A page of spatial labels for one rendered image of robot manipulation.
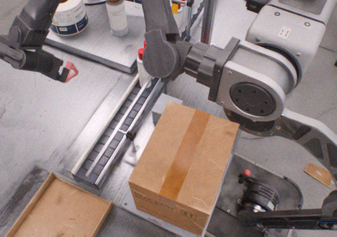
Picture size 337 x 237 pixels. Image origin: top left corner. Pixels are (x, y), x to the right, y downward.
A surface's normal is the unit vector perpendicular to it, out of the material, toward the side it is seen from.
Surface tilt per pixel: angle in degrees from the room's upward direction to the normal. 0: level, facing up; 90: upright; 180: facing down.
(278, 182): 0
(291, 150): 0
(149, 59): 51
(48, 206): 0
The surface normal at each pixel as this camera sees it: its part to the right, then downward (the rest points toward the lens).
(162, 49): -0.40, 0.19
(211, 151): 0.00, -0.56
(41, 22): 0.69, 0.70
